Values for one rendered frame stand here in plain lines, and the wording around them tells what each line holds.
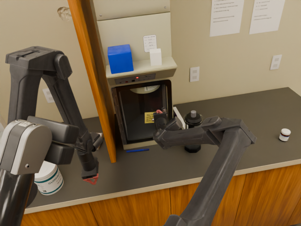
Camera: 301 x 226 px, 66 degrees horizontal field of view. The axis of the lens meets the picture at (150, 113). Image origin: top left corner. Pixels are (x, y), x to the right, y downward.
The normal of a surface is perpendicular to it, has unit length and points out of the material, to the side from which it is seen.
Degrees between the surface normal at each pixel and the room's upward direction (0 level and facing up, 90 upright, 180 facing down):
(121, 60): 90
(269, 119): 0
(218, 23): 90
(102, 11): 90
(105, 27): 90
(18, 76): 61
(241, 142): 51
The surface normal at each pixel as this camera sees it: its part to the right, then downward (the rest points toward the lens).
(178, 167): -0.08, -0.80
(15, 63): -0.33, 0.11
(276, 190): 0.15, 0.58
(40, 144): 0.92, 0.17
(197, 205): -0.61, -0.76
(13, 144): -0.33, -0.18
